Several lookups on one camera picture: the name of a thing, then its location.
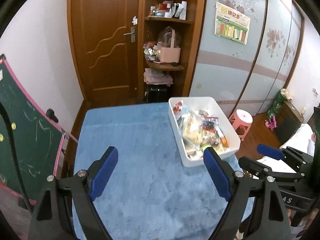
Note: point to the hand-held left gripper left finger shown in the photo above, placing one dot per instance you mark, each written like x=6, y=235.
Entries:
x=106, y=172

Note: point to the large clear cracker packet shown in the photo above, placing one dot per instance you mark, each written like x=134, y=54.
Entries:
x=191, y=128

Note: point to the green chalkboard with pink frame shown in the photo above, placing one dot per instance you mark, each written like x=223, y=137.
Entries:
x=25, y=155

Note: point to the small clear packet of nuts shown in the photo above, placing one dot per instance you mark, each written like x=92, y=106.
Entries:
x=203, y=112

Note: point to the black easel knob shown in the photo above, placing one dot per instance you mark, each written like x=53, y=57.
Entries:
x=51, y=113

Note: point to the black bin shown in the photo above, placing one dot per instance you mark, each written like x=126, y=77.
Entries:
x=157, y=93

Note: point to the pink toy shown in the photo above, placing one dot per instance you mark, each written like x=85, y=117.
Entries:
x=271, y=125

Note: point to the pile of shiny wrappers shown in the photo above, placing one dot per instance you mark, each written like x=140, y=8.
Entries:
x=150, y=50

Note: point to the green bag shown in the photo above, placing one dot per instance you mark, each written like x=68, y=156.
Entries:
x=276, y=105

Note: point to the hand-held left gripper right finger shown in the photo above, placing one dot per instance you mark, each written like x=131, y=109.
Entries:
x=217, y=175

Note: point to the white plastic storage box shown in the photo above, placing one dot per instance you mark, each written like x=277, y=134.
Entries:
x=215, y=105

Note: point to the folded pink cloths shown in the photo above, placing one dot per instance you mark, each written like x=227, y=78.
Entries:
x=157, y=77

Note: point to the pale blue sliding wardrobe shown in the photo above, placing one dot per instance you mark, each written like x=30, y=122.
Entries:
x=225, y=75

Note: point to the wall poster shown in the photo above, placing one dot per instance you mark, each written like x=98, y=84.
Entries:
x=232, y=25

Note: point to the white door hook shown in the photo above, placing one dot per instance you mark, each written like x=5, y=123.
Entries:
x=135, y=20

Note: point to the blue tablecloth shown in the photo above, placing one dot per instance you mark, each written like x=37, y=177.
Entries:
x=150, y=192

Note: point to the pink basket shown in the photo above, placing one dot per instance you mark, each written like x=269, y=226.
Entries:
x=170, y=55

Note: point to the clutter of bottles and jars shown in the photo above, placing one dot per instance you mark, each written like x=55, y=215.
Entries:
x=170, y=10

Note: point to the pink plastic stool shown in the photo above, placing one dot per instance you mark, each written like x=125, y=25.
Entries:
x=241, y=120

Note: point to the wooden corner shelf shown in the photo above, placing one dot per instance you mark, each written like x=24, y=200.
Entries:
x=190, y=55

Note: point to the wooden door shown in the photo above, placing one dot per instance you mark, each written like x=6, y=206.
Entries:
x=100, y=42

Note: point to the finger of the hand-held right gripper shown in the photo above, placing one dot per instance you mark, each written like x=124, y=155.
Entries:
x=252, y=166
x=270, y=152

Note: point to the dark wooden cabinet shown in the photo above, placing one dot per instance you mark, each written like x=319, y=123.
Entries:
x=290, y=125

